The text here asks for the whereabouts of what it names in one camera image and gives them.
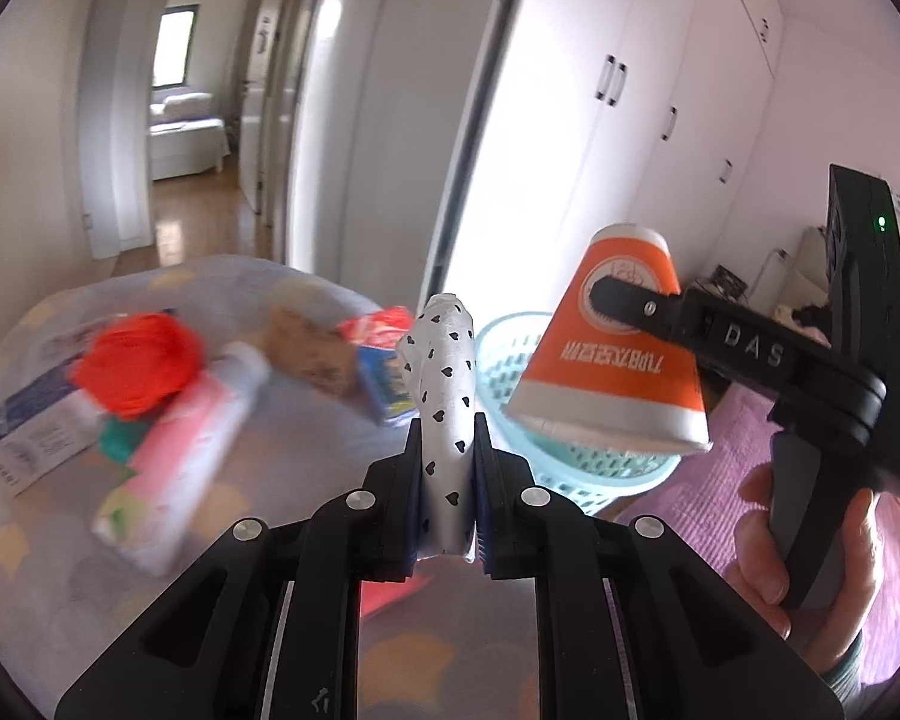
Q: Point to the purple bedspread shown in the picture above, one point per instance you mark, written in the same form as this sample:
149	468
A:
727	465

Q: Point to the white and blue paper packet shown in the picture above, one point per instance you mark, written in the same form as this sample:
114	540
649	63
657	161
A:
30	427

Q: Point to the white wardrobe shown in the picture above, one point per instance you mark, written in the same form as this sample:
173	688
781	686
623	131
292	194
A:
645	37

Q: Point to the green small packet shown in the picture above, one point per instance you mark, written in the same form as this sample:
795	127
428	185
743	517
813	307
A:
120	442

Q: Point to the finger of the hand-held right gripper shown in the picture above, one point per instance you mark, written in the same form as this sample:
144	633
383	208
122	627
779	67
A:
742	349

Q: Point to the white sock with black hearts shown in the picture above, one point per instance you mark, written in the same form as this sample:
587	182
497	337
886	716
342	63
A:
439	382

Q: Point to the red snack packet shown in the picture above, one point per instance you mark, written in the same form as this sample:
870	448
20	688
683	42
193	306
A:
375	326

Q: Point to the beige headboard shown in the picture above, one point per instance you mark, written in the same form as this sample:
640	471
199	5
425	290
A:
806	270

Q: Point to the white hallway door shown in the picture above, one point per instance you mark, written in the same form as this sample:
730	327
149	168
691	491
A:
259	112

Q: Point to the person's right hand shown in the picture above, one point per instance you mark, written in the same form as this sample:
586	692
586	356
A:
754	562

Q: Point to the white bed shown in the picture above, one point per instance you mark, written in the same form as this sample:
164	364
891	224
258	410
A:
184	139

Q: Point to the picture frame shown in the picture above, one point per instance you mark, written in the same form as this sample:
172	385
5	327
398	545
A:
727	281

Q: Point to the orange paper cup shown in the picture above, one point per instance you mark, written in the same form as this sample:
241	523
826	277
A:
607	382

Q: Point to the dark cloth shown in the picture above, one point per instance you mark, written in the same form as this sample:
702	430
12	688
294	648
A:
810	315

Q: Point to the person's right forearm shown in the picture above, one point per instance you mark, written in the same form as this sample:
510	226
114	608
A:
847	671

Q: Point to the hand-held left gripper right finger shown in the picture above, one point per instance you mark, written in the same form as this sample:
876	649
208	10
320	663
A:
506	517

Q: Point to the pink and white tube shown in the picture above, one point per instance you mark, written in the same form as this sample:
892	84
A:
187	457

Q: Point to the light blue plastic basket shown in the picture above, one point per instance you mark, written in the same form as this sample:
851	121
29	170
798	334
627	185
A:
506	375

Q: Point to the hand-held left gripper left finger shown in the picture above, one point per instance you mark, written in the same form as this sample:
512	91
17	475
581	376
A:
394	517

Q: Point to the window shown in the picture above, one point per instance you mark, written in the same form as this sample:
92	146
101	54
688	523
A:
174	45

